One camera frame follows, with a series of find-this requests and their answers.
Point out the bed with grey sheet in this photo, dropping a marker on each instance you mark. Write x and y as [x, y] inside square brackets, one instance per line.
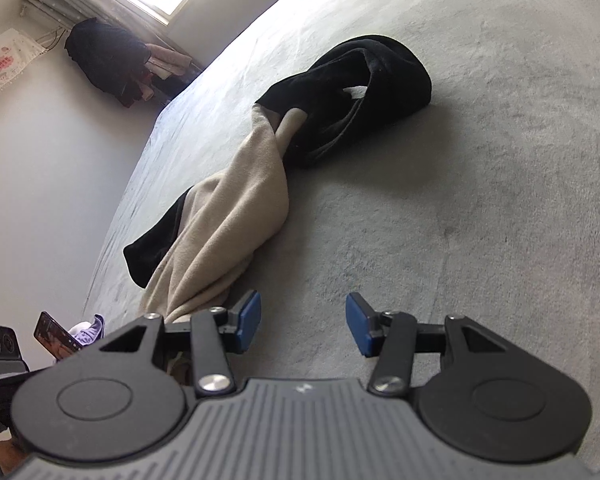
[455, 160]

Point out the white pink wall poster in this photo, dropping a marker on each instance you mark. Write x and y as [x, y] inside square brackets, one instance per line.
[7, 62]

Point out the smartphone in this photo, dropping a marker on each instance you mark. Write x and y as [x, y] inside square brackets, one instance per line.
[55, 335]

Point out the beige and black bear shirt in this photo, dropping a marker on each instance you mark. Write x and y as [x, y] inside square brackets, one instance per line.
[230, 220]

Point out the dark clothes hanging on rack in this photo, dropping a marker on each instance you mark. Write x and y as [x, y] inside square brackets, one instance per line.
[167, 60]

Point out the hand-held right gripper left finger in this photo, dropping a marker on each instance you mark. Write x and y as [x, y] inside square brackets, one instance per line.
[250, 321]

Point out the purple cloth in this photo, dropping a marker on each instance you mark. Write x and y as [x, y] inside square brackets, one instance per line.
[90, 332]

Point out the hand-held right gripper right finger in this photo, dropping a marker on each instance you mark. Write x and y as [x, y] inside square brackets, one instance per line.
[357, 322]

